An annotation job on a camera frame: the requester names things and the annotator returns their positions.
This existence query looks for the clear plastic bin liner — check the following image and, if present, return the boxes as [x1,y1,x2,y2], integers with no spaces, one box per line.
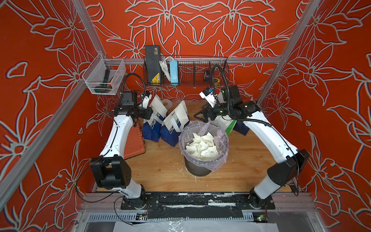
[178,121,229,172]

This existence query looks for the red plastic tool case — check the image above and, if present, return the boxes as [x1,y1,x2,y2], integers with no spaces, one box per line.
[124,125,146,160]

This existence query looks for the grey mesh trash bin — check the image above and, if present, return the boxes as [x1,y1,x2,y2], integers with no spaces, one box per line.
[184,158,212,177]

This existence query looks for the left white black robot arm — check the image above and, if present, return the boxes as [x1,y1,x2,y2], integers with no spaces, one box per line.
[90,90,153,209]

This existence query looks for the dark green tool in box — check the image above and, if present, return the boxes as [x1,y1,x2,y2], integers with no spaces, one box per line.
[94,69,112,93]

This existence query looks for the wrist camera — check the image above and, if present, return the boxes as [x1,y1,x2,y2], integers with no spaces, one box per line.
[199,87,216,108]
[140,91,152,109]

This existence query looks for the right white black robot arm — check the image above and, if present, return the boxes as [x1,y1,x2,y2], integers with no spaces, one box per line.
[199,85,310,209]

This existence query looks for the pile of torn paper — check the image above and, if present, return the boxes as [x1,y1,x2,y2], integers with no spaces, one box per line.
[185,132,220,161]

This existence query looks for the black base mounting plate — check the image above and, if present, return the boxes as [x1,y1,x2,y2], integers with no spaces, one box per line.
[120,191,276,220]

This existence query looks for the clear acrylic wall box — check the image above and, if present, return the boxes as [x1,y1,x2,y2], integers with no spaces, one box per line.
[83,54,126,95]

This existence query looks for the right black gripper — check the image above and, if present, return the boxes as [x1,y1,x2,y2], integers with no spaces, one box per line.
[193,101,233,124]

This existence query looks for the light blue power bank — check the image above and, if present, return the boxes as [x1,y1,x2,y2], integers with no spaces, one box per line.
[169,60,179,86]

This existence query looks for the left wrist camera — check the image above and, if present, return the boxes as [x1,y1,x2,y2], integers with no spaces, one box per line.
[140,91,152,109]

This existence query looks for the yellow black tape measure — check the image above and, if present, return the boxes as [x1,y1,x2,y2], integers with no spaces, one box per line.
[214,78,220,86]

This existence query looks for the black wire wall basket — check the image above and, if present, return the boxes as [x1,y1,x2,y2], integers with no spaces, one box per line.
[143,56,230,86]

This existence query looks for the white coiled cable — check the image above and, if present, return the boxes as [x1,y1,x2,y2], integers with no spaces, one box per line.
[159,56,174,82]

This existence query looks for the black yellow box device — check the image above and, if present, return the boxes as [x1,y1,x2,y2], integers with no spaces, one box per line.
[145,45,163,85]

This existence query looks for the white tape roll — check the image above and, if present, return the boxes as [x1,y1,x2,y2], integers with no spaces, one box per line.
[161,99,173,109]

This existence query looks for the white green paper bag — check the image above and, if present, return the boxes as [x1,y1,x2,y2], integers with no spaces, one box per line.
[212,116,237,135]

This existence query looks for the blue white paper bag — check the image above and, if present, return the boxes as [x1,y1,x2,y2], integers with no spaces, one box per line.
[142,95,168,142]
[233,121,250,136]
[160,101,189,147]

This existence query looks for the dark small item in basket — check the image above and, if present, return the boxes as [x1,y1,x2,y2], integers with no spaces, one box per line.
[204,70,212,83]

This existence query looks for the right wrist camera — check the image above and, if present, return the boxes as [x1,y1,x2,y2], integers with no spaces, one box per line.
[199,87,216,108]

